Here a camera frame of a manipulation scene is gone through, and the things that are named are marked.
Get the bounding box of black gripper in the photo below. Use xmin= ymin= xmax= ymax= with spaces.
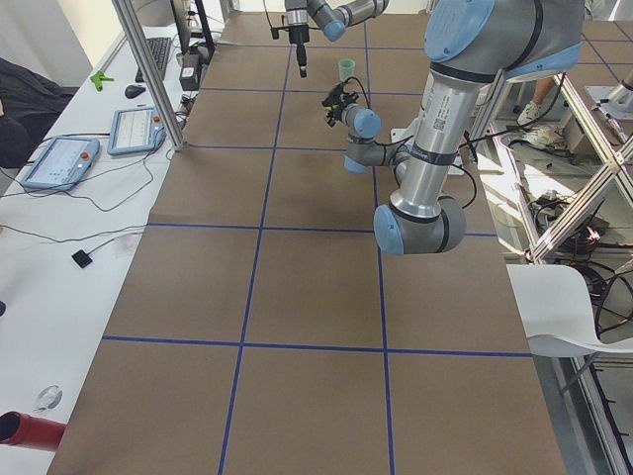
xmin=289 ymin=23 xmax=310 ymax=78
xmin=325 ymin=93 xmax=357 ymax=127

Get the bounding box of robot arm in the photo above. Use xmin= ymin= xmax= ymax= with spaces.
xmin=322 ymin=1 xmax=585 ymax=255
xmin=284 ymin=0 xmax=389 ymax=78

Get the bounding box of green plastic cup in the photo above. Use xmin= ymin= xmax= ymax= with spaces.
xmin=337 ymin=58 xmax=356 ymax=82

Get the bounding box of black adapter box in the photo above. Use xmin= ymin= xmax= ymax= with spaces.
xmin=179 ymin=52 xmax=202 ymax=91

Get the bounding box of black keyboard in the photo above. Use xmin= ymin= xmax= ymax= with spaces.
xmin=146 ymin=37 xmax=172 ymax=80

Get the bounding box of black computer mouse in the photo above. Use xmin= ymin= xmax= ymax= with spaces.
xmin=124 ymin=84 xmax=145 ymax=99

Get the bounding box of far teach pendant tablet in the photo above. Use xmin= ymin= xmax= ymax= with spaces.
xmin=107 ymin=107 xmax=165 ymax=156

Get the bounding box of teach pendant tablet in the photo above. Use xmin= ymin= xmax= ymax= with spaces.
xmin=21 ymin=137 xmax=101 ymax=191
xmin=107 ymin=107 xmax=165 ymax=156

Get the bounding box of green plastic clamp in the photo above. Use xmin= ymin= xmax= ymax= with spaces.
xmin=90 ymin=70 xmax=115 ymax=92

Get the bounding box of near teach pendant tablet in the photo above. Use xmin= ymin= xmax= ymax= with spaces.
xmin=21 ymin=137 xmax=101 ymax=191

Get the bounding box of small black square pad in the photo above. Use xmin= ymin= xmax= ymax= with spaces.
xmin=71 ymin=249 xmax=93 ymax=268

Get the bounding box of white curved sheet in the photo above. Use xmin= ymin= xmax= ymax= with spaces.
xmin=506 ymin=264 xmax=632 ymax=358

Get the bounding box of red cylinder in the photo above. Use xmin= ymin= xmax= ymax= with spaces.
xmin=1 ymin=412 xmax=66 ymax=451

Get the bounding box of black camera cable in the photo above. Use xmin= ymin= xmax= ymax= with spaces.
xmin=345 ymin=76 xmax=520 ymax=217

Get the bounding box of aluminium frame post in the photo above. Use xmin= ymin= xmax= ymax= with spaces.
xmin=112 ymin=0 xmax=185 ymax=151

